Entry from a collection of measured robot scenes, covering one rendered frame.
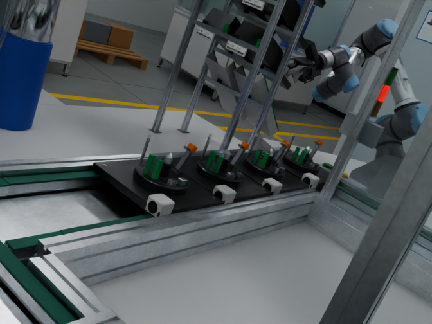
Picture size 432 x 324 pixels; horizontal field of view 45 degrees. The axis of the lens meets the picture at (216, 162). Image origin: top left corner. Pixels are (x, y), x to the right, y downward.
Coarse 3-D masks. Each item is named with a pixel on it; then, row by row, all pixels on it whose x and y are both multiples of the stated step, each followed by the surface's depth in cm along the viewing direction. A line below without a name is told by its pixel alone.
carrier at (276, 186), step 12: (252, 144) 168; (216, 156) 166; (252, 156) 172; (264, 156) 163; (240, 168) 163; (252, 168) 164; (264, 168) 165; (276, 168) 164; (264, 180) 156; (276, 180) 165; (288, 180) 169; (300, 180) 174; (276, 192) 156
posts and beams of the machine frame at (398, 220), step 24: (408, 168) 58; (408, 192) 59; (384, 216) 60; (408, 216) 58; (384, 240) 61; (408, 240) 59; (360, 264) 62; (384, 264) 60; (360, 288) 63; (384, 288) 62; (336, 312) 64; (360, 312) 62
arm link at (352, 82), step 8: (344, 64) 211; (336, 72) 213; (344, 72) 211; (352, 72) 212; (328, 80) 218; (336, 80) 214; (344, 80) 212; (352, 80) 211; (336, 88) 216; (344, 88) 213; (352, 88) 211
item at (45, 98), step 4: (44, 92) 199; (40, 96) 193; (44, 96) 194; (48, 96) 196; (52, 96) 198; (40, 100) 189; (44, 100) 190; (48, 100) 192; (52, 100) 193; (56, 100) 195; (52, 104) 190; (56, 104) 191; (60, 104) 193; (64, 104) 194
